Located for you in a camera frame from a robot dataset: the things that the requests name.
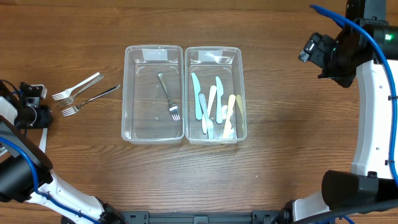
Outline right blue cable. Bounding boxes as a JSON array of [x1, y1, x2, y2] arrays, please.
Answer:
[[310, 4, 398, 224]]

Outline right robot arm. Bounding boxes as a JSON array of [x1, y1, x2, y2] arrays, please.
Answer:
[[277, 1, 397, 223]]

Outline metal fork dark handle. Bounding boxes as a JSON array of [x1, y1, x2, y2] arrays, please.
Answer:
[[62, 84, 121, 117]]

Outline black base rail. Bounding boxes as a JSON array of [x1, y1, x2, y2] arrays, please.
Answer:
[[121, 210, 279, 224]]

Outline blue cable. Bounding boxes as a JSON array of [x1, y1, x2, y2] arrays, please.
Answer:
[[310, 4, 398, 224], [0, 136, 100, 224]]

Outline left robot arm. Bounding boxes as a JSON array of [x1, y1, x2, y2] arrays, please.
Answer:
[[1, 80, 126, 224]]

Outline pale blue plastic knife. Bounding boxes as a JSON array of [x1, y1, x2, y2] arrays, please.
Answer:
[[198, 93, 214, 139]]

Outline white plastic fork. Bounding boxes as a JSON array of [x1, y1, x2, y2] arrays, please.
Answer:
[[39, 128, 48, 152], [52, 72, 100, 100]]

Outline white plastic knife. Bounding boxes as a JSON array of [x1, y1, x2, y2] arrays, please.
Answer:
[[202, 85, 216, 134]]

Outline left blue cable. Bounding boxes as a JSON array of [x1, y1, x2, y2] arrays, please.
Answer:
[[0, 136, 100, 224]]

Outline light blue plastic knife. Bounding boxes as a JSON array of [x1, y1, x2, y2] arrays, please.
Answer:
[[191, 72, 203, 120]]

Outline cream plastic knife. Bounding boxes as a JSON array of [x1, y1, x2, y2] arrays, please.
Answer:
[[223, 95, 236, 139]]

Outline right clear plastic container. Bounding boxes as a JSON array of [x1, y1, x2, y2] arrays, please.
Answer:
[[183, 46, 248, 145]]

